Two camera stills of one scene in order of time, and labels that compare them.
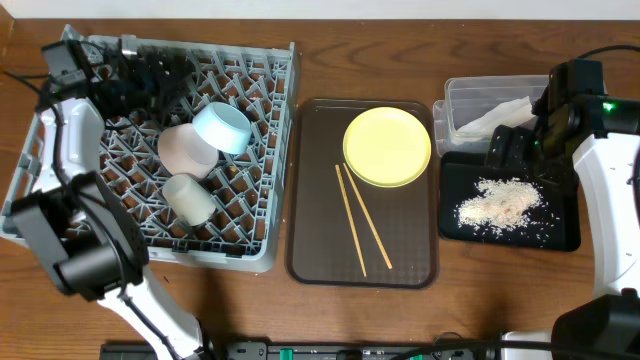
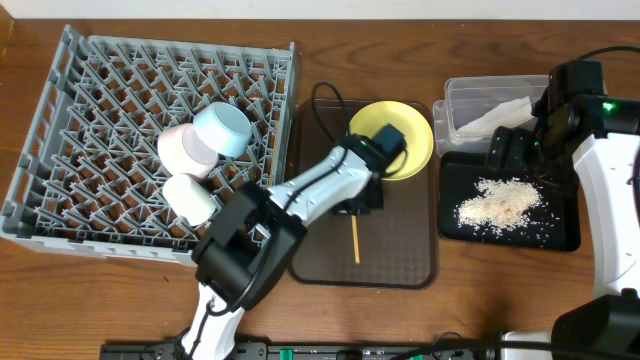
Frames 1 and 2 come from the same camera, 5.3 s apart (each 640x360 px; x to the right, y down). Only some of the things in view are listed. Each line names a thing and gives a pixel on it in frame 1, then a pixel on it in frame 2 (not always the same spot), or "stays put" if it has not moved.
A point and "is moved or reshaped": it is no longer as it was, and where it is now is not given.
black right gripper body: [524, 152] stays put
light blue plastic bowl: [222, 128] stays put
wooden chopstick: [351, 221] is moved or reshaped
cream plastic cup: [188, 200] stays put
